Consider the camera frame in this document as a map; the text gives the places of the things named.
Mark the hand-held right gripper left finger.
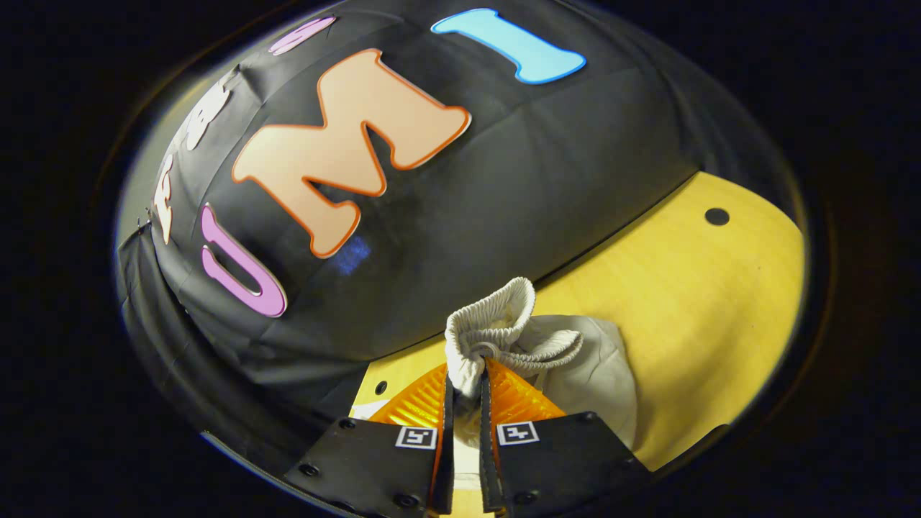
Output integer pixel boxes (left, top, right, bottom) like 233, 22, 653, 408
284, 363, 456, 516

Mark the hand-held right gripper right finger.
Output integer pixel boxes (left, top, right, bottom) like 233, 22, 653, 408
480, 358, 652, 516

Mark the black backdrop cloth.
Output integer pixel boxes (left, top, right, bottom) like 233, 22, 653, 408
115, 0, 792, 468

